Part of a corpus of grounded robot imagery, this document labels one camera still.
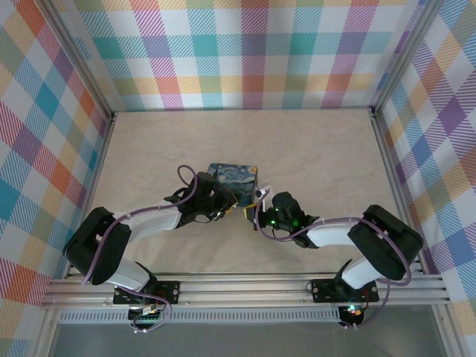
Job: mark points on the blue starry night print box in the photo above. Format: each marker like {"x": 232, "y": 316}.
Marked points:
{"x": 234, "y": 178}

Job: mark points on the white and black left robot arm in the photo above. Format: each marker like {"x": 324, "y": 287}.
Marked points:
{"x": 148, "y": 223}

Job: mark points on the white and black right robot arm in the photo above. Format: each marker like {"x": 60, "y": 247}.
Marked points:
{"x": 331, "y": 234}

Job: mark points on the right controller board with LEDs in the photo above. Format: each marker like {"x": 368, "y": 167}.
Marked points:
{"x": 353, "y": 312}

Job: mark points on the left controller board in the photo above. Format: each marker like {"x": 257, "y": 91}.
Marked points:
{"x": 147, "y": 316}

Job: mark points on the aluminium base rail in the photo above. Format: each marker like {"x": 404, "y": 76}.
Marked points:
{"x": 241, "y": 292}

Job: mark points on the aluminium table side rail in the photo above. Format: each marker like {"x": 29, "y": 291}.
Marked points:
{"x": 100, "y": 156}
{"x": 390, "y": 167}

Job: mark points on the aluminium frame post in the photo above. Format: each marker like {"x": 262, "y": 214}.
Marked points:
{"x": 405, "y": 59}
{"x": 80, "y": 63}

